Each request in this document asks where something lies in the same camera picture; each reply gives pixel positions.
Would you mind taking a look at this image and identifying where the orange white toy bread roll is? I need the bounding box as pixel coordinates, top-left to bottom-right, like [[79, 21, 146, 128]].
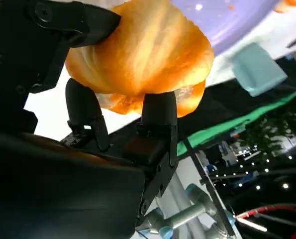
[[273, 0, 296, 14], [65, 0, 214, 118]]

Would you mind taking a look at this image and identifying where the green cloth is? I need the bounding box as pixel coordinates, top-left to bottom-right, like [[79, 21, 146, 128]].
[[176, 92, 296, 155]]

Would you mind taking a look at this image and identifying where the pale green mug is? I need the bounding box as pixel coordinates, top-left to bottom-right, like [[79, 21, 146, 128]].
[[231, 41, 288, 98]]

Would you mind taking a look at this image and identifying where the lilac plate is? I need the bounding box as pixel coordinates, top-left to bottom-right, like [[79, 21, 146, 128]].
[[170, 0, 289, 56]]

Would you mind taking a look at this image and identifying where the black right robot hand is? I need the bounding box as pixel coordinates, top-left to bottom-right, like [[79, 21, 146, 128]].
[[0, 0, 180, 239]]

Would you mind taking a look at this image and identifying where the red cable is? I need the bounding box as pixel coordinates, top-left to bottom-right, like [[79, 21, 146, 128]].
[[234, 204, 296, 239]]

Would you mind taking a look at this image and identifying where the green foliage plant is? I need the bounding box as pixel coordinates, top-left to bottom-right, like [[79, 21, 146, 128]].
[[244, 96, 296, 156]]

